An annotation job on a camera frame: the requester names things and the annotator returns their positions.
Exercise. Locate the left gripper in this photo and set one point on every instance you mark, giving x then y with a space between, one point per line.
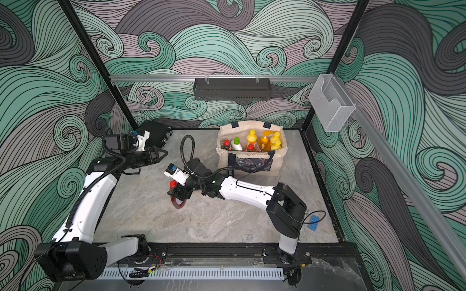
151 155

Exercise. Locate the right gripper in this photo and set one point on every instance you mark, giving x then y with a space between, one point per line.
181 191

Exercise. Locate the red liquid bottle red cap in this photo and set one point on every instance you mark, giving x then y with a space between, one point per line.
175 197

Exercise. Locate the dark green bottle red cap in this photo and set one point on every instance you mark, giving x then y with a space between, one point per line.
227 145

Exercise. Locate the white bottle green cap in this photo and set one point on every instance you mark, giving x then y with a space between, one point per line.
236 144

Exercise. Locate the beige canvas shopping bag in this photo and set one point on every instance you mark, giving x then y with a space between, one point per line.
258 163

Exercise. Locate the yellow cap orange bottle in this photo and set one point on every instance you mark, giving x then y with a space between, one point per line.
276 145
276 137
251 138

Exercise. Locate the large orange dish soap bottle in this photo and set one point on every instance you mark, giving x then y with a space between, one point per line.
264 143

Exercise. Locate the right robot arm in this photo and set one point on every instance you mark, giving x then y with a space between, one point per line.
284 207

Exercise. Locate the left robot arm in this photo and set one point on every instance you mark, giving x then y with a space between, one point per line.
71 254

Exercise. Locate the black case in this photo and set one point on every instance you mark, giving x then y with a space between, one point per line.
154 133

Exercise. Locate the blue toy brick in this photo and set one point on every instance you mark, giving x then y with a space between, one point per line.
313 222

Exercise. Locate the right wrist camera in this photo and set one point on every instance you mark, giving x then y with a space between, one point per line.
177 174

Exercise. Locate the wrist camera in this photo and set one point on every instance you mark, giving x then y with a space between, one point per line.
126 143
177 174

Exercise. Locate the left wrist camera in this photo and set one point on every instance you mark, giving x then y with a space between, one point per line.
126 143

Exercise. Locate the black wall shelf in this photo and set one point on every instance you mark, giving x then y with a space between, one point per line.
232 89

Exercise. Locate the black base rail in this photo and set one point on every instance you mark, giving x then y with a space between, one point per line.
265 252

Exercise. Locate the white slotted cable duct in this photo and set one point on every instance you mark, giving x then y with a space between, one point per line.
193 273

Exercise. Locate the clear plastic wall bin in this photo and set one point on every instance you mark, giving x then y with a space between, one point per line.
331 101

